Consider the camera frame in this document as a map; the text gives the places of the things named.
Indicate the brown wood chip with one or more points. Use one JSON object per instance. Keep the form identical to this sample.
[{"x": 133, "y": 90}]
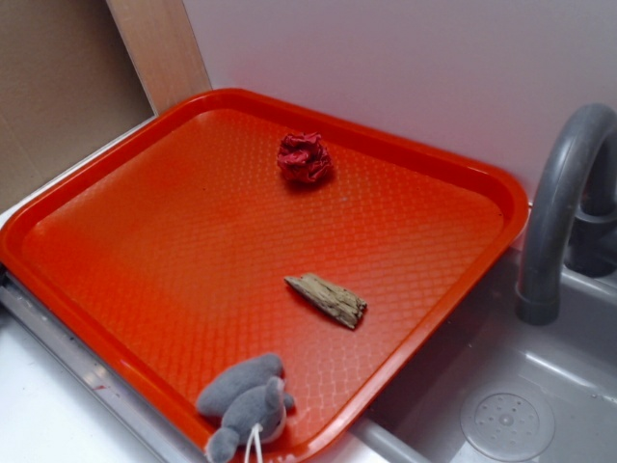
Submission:
[{"x": 339, "y": 303}]

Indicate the crumpled red paper ball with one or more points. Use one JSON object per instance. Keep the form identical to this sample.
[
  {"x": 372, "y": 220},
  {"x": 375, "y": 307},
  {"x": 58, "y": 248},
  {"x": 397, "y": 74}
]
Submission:
[{"x": 303, "y": 157}]

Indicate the orange plastic tray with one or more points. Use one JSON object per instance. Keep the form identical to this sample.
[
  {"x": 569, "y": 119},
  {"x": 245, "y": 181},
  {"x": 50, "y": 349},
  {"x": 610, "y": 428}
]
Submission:
[{"x": 166, "y": 256}]

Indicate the grey plush toy mouse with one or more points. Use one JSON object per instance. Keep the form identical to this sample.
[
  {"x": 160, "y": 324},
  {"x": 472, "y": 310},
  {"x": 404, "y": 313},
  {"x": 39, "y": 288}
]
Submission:
[{"x": 249, "y": 403}]

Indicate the grey plastic sink basin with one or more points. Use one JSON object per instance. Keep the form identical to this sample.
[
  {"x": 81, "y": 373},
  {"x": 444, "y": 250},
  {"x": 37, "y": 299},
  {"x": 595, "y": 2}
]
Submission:
[{"x": 569, "y": 364}]

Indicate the light wooden board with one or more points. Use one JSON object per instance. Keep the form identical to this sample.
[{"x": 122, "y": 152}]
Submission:
[{"x": 163, "y": 49}]

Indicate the grey curved faucet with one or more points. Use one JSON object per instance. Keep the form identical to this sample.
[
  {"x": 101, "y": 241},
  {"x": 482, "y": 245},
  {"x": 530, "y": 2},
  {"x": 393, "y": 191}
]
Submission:
[{"x": 572, "y": 223}]

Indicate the round sink drain cover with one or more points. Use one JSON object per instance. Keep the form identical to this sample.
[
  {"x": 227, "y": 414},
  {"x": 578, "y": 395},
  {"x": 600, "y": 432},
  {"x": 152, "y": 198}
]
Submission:
[{"x": 507, "y": 426}]

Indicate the brown cardboard panel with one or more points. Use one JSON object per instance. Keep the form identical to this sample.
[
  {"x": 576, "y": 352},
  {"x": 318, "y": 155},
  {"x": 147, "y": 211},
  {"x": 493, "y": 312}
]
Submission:
[{"x": 68, "y": 88}]

